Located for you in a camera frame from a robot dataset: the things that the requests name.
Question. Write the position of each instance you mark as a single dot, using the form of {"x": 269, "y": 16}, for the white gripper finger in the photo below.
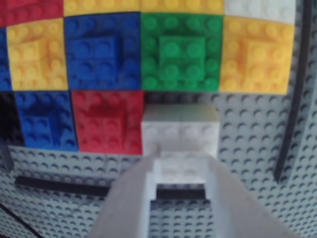
{"x": 237, "y": 213}
{"x": 123, "y": 205}

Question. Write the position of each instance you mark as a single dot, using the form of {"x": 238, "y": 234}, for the white brick cube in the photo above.
{"x": 178, "y": 134}
{"x": 260, "y": 10}

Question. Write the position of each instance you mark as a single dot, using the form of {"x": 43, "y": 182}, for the red brick cube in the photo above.
{"x": 106, "y": 121}
{"x": 32, "y": 12}

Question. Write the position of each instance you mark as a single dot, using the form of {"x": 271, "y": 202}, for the blue brick cube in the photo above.
{"x": 99, "y": 54}
{"x": 3, "y": 62}
{"x": 44, "y": 121}

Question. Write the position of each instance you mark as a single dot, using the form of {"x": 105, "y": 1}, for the black brick cube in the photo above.
{"x": 8, "y": 119}

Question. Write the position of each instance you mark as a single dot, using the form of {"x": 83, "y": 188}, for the yellow brick cube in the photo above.
{"x": 183, "y": 6}
{"x": 99, "y": 6}
{"x": 257, "y": 57}
{"x": 32, "y": 57}

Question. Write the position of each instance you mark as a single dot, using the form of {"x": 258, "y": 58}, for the green brick cube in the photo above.
{"x": 180, "y": 54}

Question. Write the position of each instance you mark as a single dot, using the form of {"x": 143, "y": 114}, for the grey studded baseplate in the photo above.
{"x": 247, "y": 136}

